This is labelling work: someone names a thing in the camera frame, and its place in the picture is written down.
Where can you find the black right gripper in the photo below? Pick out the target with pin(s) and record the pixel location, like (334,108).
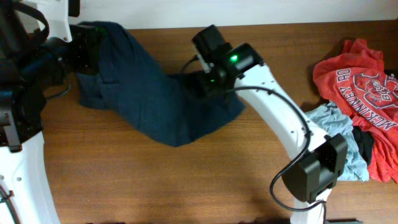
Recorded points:
(211,88)

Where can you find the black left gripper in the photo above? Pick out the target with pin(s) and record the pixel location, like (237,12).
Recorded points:
(87,44)

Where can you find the navy blue shorts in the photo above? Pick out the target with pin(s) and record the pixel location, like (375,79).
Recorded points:
(167,108)

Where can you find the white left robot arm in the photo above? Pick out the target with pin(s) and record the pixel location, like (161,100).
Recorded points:
(39,49)

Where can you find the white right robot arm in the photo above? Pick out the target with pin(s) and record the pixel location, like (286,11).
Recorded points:
(316,158)

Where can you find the red printed t-shirt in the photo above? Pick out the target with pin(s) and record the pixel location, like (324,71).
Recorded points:
(355,80)

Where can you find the black garment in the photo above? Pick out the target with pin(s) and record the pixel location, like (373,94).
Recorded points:
(365,143)

